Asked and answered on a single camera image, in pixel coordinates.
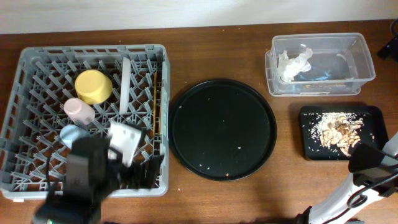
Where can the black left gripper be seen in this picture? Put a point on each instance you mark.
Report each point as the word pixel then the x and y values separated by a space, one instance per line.
pixel 137 173

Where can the grey plate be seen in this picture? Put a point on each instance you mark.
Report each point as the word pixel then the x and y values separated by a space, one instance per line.
pixel 125 86

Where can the light blue cup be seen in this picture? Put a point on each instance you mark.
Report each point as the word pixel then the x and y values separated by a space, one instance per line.
pixel 71 133

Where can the wooden chopstick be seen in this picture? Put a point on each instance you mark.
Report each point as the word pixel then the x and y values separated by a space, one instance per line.
pixel 160 107
pixel 154 103

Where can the yellow bowl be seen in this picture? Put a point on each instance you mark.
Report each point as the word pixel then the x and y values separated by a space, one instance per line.
pixel 93 87

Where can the white napkin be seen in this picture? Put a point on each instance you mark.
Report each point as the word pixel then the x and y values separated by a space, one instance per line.
pixel 289 68

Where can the food scraps and rice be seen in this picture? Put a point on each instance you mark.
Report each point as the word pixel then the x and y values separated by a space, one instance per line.
pixel 337 131

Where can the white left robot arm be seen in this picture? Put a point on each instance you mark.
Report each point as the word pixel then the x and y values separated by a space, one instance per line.
pixel 96 167

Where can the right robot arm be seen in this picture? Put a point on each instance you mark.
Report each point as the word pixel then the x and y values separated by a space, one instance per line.
pixel 372 177

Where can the grey dishwasher rack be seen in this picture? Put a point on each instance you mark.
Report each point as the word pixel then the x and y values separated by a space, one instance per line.
pixel 44 81

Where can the pink cup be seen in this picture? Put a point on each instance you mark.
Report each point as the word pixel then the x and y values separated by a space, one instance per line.
pixel 78 111

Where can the round black serving tray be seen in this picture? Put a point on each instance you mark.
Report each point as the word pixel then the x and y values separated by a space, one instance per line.
pixel 222 129

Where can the black rectangular tray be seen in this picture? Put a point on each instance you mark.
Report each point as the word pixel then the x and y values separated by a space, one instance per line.
pixel 314 119

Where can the clear plastic bin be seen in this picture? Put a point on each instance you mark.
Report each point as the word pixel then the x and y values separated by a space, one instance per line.
pixel 341 64

